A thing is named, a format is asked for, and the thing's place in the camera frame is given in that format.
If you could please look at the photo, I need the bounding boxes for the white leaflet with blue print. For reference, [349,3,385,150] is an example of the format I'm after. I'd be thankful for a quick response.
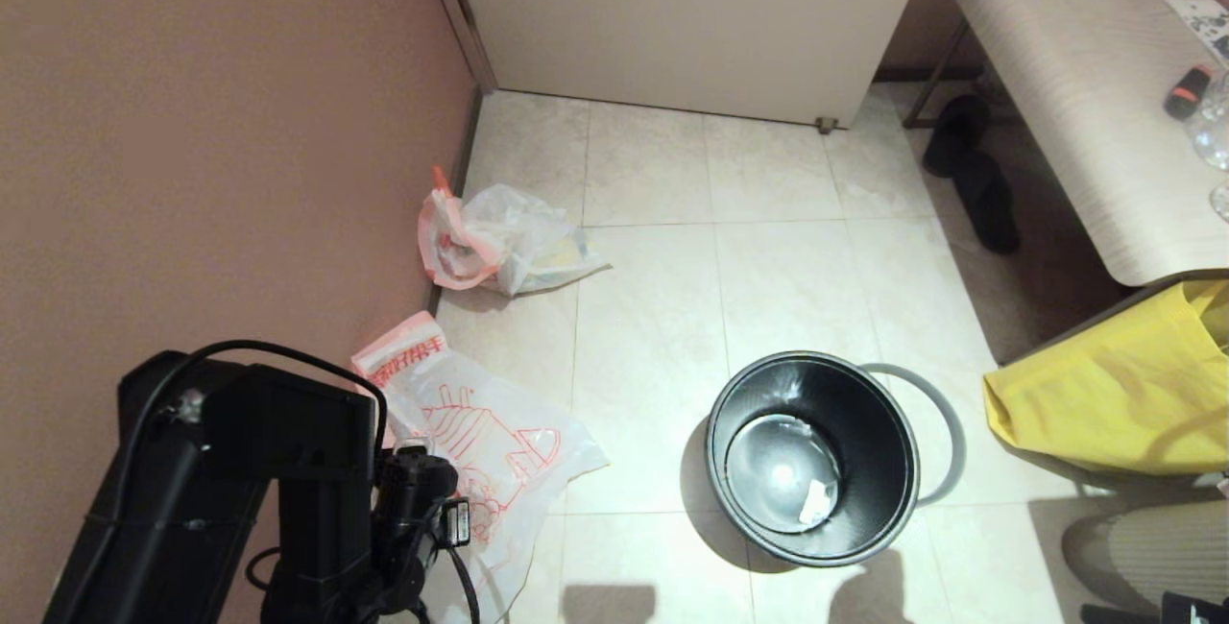
[1166,0,1229,60]

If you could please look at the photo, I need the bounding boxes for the beige door frame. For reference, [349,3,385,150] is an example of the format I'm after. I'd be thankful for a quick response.
[415,0,500,95]

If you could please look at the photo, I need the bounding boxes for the black marker with red band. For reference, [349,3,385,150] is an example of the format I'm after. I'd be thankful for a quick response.
[1164,64,1214,121]

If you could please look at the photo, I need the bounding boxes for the small white litter scrap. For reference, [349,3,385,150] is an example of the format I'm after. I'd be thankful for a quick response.
[801,480,838,525]

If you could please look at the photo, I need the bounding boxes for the white red-printed trash bag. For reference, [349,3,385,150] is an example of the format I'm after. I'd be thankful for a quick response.
[350,312,611,624]
[418,166,613,299]

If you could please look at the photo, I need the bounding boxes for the light woodgrain desk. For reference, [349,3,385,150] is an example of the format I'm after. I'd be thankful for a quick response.
[901,0,1229,287]

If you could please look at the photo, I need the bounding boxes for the grey skirting board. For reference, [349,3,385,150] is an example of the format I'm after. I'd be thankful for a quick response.
[422,86,486,318]

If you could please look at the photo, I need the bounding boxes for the black round trash bin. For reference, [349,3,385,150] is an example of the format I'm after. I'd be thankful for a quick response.
[708,352,923,569]

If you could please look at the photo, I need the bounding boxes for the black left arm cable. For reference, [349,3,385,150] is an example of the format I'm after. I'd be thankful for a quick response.
[123,340,481,624]

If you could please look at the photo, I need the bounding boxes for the grey bin ring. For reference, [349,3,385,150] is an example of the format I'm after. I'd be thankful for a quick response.
[864,363,967,506]

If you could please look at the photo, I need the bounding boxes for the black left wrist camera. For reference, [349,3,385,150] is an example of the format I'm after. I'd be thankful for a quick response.
[379,446,460,512]

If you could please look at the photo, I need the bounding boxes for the white door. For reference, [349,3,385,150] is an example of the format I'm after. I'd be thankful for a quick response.
[444,0,938,130]

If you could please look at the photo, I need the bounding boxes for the yellow fabric bag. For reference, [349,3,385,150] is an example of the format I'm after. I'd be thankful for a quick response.
[981,280,1229,479]

